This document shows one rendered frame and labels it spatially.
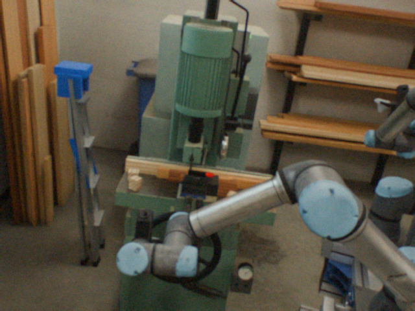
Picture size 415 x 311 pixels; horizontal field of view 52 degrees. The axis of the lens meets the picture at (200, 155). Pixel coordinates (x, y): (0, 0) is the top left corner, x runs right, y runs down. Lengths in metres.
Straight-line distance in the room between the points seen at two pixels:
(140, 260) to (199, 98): 0.68
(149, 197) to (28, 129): 1.33
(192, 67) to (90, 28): 2.53
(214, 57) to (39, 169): 1.71
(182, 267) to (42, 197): 2.03
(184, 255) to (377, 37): 3.30
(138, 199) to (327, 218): 0.83
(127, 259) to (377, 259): 0.58
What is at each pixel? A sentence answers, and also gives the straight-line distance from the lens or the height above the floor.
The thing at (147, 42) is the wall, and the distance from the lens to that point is 3.88.
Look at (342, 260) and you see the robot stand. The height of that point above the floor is 0.69.
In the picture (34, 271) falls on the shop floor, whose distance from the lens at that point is 2.70.
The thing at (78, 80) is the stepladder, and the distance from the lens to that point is 2.24.
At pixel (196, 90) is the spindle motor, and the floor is 1.30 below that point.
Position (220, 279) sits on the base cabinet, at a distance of 1.78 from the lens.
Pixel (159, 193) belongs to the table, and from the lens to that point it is 1.61.
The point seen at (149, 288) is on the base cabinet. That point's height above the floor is 0.48.
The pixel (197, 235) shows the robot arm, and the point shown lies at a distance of 1.16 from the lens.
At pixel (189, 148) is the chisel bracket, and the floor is 1.06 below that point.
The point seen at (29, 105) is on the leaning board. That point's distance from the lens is 2.76.
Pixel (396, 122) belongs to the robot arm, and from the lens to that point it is 1.81.
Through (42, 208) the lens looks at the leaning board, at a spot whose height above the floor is 0.11.
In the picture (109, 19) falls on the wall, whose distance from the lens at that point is 3.91.
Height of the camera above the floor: 1.67
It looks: 23 degrees down
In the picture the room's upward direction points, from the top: 8 degrees clockwise
